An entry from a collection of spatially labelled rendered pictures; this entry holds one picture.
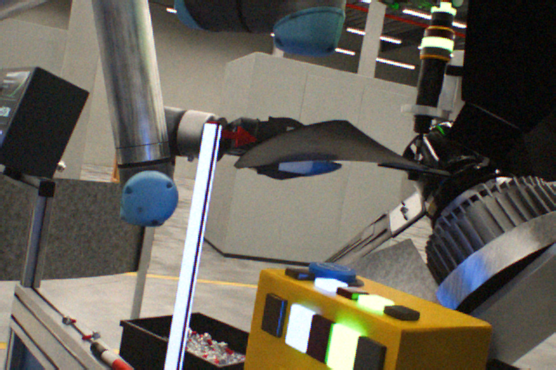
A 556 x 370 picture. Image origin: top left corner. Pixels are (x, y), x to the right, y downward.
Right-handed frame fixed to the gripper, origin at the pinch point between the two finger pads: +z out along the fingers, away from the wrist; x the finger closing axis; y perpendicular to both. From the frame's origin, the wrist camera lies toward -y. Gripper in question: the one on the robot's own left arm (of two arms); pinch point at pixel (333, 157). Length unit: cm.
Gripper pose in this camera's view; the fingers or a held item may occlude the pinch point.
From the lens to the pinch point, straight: 93.9
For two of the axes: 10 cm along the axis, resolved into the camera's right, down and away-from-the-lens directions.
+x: -2.0, 9.8, -0.5
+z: 9.4, 1.8, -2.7
